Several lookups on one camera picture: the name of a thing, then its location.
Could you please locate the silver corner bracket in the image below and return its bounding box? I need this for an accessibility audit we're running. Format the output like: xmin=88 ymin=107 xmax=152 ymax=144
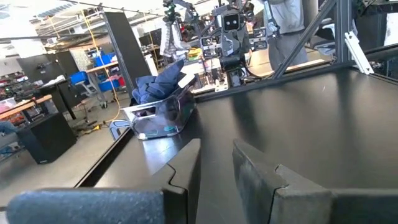
xmin=344 ymin=30 xmax=375 ymax=75

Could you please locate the white hanging cloth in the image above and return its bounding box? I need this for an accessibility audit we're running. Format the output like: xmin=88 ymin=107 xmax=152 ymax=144
xmin=159 ymin=21 xmax=190 ymax=60

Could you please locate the black table mat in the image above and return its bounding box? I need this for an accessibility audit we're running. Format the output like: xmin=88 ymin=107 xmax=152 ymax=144
xmin=76 ymin=62 xmax=398 ymax=224

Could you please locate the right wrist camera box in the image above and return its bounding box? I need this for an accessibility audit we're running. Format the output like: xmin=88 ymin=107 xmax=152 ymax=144
xmin=221 ymin=10 xmax=242 ymax=32

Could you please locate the white chair base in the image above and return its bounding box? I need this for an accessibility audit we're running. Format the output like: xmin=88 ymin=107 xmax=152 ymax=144
xmin=108 ymin=119 xmax=133 ymax=141

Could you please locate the orange wooden bench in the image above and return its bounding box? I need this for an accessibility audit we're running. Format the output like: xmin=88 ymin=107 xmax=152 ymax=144
xmin=0 ymin=94 xmax=53 ymax=121

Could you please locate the person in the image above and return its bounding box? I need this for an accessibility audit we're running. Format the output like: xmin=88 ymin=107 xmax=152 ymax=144
xmin=262 ymin=0 xmax=312 ymax=72

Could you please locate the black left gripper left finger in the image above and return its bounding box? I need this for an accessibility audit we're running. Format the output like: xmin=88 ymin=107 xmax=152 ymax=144
xmin=6 ymin=138 xmax=202 ymax=224

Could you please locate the black cabinet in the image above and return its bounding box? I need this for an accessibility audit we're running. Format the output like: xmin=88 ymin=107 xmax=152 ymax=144
xmin=15 ymin=111 xmax=78 ymax=165

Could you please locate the navy blue towel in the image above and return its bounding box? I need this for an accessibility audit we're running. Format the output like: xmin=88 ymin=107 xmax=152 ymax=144
xmin=131 ymin=60 xmax=197 ymax=105

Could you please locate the yellow hanging cable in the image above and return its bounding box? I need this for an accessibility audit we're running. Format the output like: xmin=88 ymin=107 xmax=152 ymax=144
xmin=80 ymin=9 xmax=123 ymax=124

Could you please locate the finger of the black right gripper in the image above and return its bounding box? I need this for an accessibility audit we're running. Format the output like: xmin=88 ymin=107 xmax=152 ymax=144
xmin=222 ymin=30 xmax=236 ymax=57
xmin=234 ymin=30 xmax=247 ymax=56

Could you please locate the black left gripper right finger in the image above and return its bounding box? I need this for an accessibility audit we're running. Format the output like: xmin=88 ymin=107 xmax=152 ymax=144
xmin=232 ymin=138 xmax=398 ymax=224

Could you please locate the black work desk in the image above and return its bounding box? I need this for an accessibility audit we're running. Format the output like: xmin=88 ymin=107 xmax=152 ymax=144
xmin=39 ymin=74 xmax=90 ymax=121

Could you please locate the clear plastic basket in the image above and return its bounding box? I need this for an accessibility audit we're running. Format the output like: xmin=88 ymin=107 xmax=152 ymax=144
xmin=121 ymin=81 xmax=198 ymax=141

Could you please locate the blue storage bin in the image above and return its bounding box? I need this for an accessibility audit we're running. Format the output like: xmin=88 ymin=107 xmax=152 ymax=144
xmin=68 ymin=70 xmax=90 ymax=85
xmin=93 ymin=52 xmax=118 ymax=68
xmin=98 ymin=77 xmax=123 ymax=93

